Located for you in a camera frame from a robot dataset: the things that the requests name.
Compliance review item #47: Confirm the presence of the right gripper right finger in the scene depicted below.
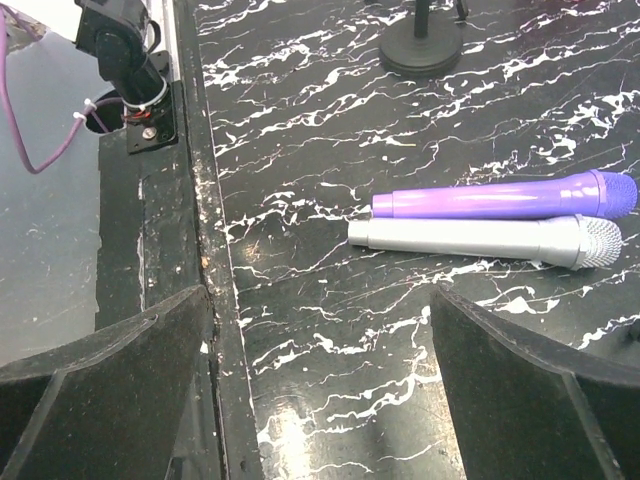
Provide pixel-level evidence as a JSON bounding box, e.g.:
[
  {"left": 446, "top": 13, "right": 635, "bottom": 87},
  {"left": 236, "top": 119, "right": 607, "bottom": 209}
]
[{"left": 431, "top": 288, "right": 639, "bottom": 479}]

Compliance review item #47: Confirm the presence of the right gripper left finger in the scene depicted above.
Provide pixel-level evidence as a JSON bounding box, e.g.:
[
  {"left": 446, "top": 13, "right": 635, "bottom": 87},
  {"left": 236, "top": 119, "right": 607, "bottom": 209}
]
[{"left": 1, "top": 286, "right": 210, "bottom": 479}]

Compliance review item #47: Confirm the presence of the silver microphone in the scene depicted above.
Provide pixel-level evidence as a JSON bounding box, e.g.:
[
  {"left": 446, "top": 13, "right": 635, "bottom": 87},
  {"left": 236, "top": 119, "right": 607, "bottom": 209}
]
[{"left": 347, "top": 215, "right": 623, "bottom": 270}]

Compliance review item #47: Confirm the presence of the black round-base stand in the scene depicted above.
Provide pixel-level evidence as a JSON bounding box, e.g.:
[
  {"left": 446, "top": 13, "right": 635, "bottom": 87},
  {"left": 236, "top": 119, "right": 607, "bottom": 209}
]
[{"left": 379, "top": 0, "right": 463, "bottom": 78}]

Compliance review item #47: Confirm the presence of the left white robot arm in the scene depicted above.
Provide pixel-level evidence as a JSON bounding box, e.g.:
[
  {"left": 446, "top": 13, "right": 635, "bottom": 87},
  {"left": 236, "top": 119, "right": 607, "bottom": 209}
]
[{"left": 75, "top": 0, "right": 178, "bottom": 154}]

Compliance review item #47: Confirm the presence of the purple microphone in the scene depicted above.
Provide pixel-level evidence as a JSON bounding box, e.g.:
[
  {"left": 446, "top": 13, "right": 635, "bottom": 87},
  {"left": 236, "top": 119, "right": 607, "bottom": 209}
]
[{"left": 372, "top": 170, "right": 638, "bottom": 219}]

